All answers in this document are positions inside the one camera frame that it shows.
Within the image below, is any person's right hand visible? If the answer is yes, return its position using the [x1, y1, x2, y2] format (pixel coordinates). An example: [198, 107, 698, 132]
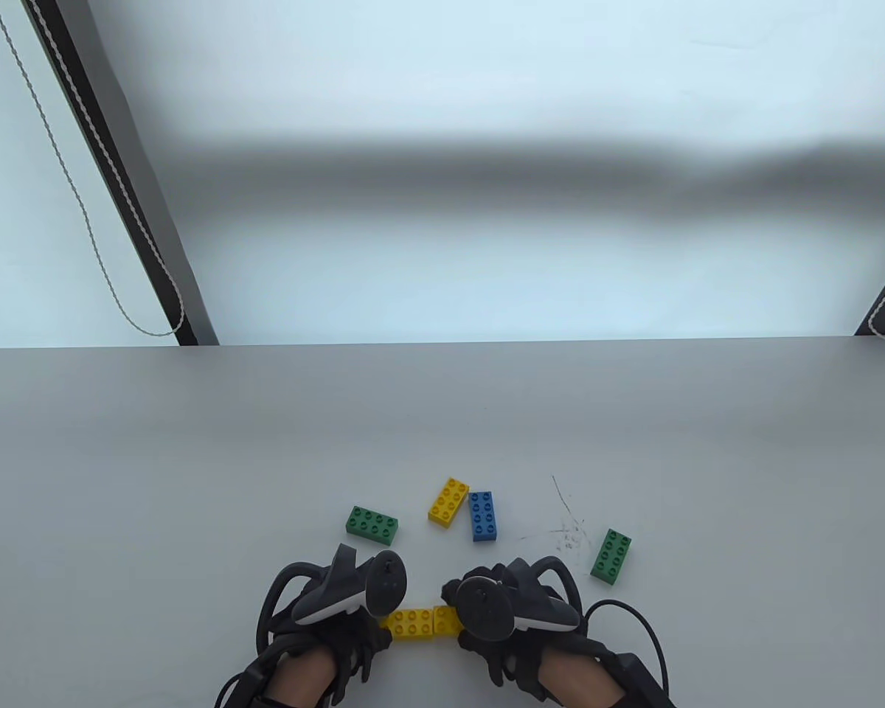
[440, 564, 607, 699]

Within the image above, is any person's left hand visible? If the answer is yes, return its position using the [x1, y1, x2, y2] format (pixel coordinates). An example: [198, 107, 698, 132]
[264, 611, 397, 685]

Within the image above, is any green lego brick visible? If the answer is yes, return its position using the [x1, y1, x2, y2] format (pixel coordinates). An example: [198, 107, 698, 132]
[345, 505, 401, 546]
[590, 528, 633, 586]

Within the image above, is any blue lego brick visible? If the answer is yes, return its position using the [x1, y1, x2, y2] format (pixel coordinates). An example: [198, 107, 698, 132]
[469, 490, 500, 543]

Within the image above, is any person's left forearm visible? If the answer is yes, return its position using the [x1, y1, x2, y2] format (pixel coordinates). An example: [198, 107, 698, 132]
[265, 649, 338, 708]

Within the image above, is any person's right forearm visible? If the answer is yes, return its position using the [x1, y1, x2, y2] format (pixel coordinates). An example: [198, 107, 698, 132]
[542, 649, 626, 708]

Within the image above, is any black right hand controller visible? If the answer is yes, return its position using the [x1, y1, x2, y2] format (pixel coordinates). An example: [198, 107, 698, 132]
[454, 557, 585, 641]

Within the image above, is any black hand controller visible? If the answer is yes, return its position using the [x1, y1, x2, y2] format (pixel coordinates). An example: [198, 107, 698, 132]
[257, 544, 409, 650]
[454, 557, 585, 641]

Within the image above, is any black left hand controller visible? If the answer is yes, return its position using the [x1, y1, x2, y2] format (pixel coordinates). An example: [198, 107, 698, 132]
[257, 544, 409, 650]

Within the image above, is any black left wrist camera unit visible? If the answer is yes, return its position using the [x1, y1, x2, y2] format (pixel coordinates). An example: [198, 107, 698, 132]
[214, 653, 277, 708]

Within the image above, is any black wrist camera unit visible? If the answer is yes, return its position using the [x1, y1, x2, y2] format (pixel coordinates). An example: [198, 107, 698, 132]
[214, 653, 277, 708]
[597, 642, 676, 708]

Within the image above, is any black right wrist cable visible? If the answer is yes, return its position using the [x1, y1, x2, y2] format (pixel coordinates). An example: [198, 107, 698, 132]
[583, 599, 670, 690]

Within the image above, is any black right wrist camera unit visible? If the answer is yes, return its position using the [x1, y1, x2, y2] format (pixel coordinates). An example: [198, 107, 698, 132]
[597, 642, 676, 708]

